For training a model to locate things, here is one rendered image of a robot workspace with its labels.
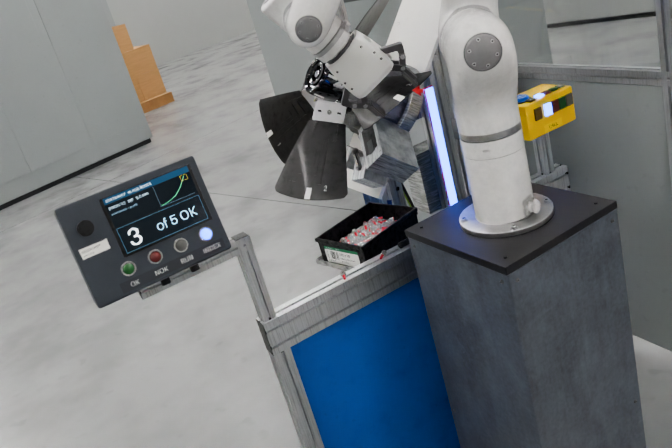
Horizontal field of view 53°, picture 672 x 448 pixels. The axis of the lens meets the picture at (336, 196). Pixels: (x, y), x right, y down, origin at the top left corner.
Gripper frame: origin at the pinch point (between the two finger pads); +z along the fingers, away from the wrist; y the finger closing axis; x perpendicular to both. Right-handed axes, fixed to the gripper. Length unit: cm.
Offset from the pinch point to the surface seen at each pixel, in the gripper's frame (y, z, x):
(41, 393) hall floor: 238, 16, -91
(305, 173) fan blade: 42, 11, -35
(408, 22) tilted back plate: 0, 17, -81
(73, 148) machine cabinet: 387, -19, -493
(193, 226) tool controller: 37.8, -18.5, 21.6
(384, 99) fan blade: 9.5, 9.1, -27.3
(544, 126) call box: -12.5, 41.7, -22.3
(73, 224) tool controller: 47, -36, 28
